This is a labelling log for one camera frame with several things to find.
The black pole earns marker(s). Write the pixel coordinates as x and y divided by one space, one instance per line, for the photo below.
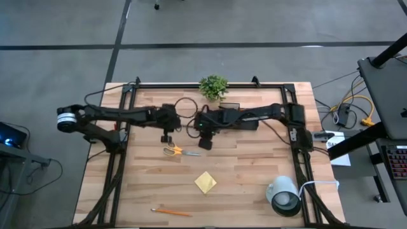
389 52

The black table frame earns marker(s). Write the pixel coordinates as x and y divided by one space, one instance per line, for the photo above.
190 86

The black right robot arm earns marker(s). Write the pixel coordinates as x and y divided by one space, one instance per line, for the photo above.
270 111

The grey cart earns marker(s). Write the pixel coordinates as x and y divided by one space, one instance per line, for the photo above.
12 159

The black chair caster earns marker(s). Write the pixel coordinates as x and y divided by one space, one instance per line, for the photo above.
156 6

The black side desk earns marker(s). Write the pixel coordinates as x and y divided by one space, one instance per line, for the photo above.
384 95

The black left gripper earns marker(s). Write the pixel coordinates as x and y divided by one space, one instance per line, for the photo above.
168 117

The yellow sticky notes pad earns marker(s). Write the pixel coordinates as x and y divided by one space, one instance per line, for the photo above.
205 183

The keyboard with red keys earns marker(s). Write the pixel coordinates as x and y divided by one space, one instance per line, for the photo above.
399 162

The white paper sheet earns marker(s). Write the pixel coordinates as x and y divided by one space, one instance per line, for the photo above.
340 159

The black power adapter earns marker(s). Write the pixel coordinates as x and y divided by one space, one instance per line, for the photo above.
342 115

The white mug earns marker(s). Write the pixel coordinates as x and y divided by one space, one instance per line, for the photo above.
281 191

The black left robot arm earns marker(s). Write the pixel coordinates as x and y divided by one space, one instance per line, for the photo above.
111 113

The dark laptop screen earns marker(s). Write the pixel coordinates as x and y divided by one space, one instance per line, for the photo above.
12 135

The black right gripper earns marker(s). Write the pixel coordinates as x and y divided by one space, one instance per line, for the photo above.
206 122

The orange wooden pencil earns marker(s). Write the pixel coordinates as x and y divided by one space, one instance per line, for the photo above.
171 212

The green plant white pot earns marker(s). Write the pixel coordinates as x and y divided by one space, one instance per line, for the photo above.
213 87

